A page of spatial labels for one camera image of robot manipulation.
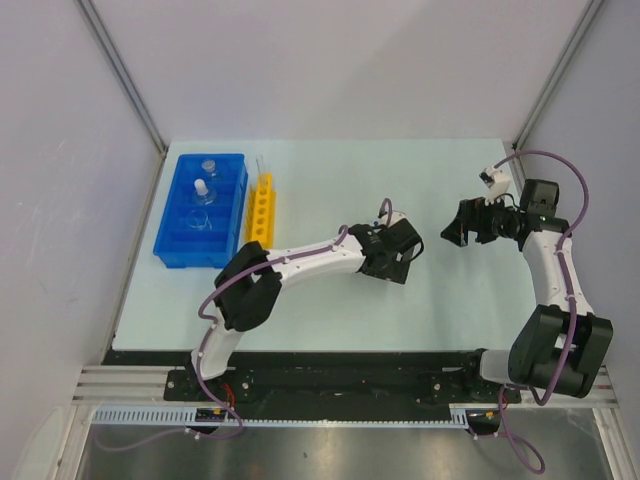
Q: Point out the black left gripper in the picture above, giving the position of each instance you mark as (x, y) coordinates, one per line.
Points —
(394, 270)

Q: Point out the clear glass beaker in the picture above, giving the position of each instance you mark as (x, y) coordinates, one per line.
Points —
(198, 219)

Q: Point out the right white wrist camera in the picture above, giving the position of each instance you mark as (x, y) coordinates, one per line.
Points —
(498, 183)

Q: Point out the blue divided plastic bin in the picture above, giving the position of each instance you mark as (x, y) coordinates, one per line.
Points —
(177, 245)

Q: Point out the glass flask with white stopper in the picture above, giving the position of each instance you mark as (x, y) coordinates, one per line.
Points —
(204, 193)

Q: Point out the small clear glass flask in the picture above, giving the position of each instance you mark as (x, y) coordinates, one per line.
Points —
(209, 167)

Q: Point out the yellow test tube rack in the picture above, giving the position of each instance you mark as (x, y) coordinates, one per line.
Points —
(260, 214)

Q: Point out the clear glass test tube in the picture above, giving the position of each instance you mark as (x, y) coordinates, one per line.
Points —
(261, 170)

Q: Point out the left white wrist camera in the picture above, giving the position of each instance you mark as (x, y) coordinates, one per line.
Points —
(393, 218)

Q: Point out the white slotted cable duct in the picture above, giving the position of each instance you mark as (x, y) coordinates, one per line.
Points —
(191, 416)

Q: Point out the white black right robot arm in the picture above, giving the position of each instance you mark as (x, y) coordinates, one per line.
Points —
(563, 343)

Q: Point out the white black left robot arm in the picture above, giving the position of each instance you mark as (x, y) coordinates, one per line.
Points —
(246, 290)

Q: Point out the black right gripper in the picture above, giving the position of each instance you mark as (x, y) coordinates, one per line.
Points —
(471, 215)

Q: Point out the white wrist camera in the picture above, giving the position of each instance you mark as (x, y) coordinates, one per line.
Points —
(498, 183)
(393, 218)

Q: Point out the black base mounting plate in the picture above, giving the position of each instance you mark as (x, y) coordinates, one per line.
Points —
(343, 385)

